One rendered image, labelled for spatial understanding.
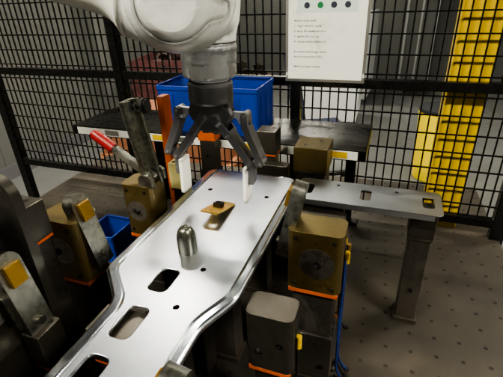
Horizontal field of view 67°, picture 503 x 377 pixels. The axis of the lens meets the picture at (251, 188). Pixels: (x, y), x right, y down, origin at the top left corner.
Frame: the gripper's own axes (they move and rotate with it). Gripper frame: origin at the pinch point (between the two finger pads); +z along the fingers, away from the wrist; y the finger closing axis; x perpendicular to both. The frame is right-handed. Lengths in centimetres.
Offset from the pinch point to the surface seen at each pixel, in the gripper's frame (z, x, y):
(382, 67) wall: 81, 613, 12
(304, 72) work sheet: -12, 54, 4
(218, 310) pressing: 5.6, -23.5, 10.6
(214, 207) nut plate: 3.8, -1.1, -0.1
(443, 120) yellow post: 0, 58, 44
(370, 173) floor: 105, 248, 23
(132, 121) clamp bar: -12.1, -2.0, -15.1
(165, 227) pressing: 5.7, -7.8, -7.0
